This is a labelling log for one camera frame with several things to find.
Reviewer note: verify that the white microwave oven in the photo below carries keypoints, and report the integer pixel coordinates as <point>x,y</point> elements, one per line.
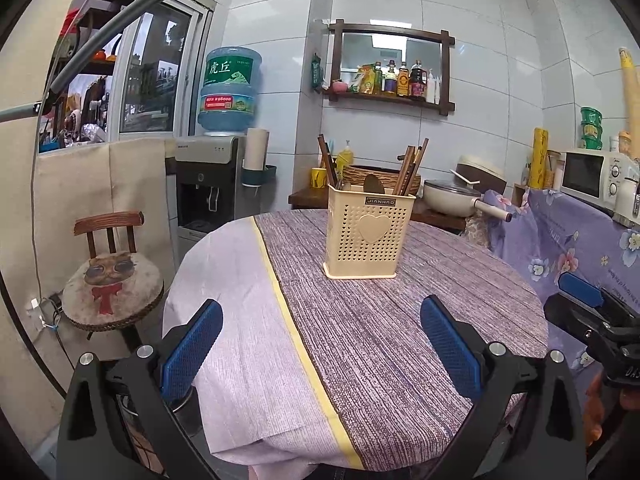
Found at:
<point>596,177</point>

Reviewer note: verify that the silver black water dispenser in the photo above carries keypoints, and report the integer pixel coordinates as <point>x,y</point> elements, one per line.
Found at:
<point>209,186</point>

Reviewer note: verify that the yellow mug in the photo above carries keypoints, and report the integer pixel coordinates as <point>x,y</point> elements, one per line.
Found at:
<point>318,178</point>

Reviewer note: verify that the purple floral cloth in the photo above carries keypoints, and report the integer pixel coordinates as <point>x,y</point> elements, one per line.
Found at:
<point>551,233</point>

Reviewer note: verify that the yellow soap bottle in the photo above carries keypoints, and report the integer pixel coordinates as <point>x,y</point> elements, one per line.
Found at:
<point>343,160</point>

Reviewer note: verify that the woven basin sink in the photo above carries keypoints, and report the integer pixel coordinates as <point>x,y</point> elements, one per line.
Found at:
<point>355,176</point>

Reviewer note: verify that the green stacked cups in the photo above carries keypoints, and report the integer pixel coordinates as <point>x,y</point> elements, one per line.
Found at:
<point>591,128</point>

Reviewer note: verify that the purple striped tablecloth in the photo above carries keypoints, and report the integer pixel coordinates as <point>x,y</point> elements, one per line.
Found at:
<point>308,370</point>

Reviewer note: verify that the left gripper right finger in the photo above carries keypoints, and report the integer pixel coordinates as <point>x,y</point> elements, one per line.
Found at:
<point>460,358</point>

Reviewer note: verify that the sliding glass window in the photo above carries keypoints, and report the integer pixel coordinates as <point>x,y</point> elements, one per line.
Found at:
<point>141,82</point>

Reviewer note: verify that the yellow foil roll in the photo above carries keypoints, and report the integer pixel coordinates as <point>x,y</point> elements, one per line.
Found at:
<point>538,163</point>

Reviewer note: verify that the brown wooden chopstick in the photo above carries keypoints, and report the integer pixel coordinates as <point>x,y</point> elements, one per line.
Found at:
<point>404,173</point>

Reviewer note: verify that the person's hand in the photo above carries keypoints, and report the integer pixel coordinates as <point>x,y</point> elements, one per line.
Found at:
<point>593,416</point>

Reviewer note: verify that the white pot with lid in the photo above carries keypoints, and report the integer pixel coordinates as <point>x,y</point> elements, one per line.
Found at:
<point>456,201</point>

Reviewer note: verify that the white brown rice cooker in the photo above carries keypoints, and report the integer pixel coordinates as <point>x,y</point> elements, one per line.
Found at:
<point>487,176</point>

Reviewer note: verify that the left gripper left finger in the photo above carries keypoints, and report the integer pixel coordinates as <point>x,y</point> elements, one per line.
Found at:
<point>185,348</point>

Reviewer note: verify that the cream perforated utensil holder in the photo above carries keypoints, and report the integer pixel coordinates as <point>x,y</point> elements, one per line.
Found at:
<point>363,246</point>

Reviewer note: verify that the green hanging packet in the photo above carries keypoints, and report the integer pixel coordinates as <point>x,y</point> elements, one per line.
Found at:
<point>316,73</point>

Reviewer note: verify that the wooden wall shelf mirror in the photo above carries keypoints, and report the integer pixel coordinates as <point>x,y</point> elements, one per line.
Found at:
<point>391,62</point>

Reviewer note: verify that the wooden chair with cat cushion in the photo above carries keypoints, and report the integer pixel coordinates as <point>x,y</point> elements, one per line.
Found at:
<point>117,286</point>

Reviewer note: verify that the blue water jug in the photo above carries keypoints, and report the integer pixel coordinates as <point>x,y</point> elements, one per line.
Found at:
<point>228,97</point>

